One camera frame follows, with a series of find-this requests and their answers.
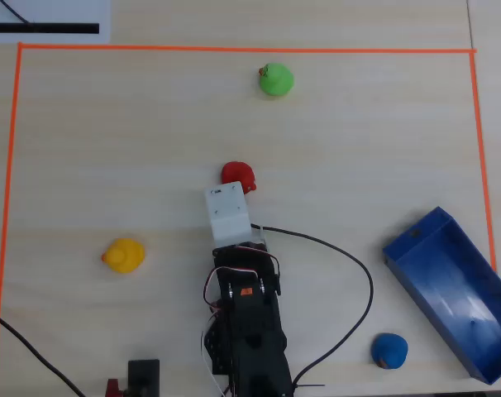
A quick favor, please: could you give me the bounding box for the black bar strip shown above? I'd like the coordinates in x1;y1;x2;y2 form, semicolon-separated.
0;22;100;35

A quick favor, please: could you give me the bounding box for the black camera cable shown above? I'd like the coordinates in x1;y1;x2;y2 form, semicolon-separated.
250;223;375;388

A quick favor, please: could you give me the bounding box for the green rubber duck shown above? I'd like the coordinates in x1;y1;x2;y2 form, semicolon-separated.
258;62;295;98

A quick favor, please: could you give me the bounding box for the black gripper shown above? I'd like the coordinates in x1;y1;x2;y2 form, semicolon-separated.
212;242;281;297

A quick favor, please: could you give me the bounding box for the orange tape strip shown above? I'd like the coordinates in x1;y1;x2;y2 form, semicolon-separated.
17;41;478;55
0;42;24;397
468;50;501;391

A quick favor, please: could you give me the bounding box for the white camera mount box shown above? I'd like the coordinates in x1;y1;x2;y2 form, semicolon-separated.
203;180;268;251

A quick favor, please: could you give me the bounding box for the red rubber duck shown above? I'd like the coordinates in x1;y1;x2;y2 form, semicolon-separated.
221;160;258;195

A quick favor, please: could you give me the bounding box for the yellow rubber duck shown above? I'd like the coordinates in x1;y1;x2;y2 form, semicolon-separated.
101;237;146;275

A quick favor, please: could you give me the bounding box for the blue plastic box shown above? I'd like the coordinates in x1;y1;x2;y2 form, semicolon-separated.
382;206;501;386

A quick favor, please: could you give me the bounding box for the blue rubber duck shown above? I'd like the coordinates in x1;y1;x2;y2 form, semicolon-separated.
370;332;409;370

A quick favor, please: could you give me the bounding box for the thin black cable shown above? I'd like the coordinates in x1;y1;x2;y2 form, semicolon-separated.
0;0;33;26

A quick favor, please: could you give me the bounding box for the black power cable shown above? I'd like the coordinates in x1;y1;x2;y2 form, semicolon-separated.
0;307;87;397

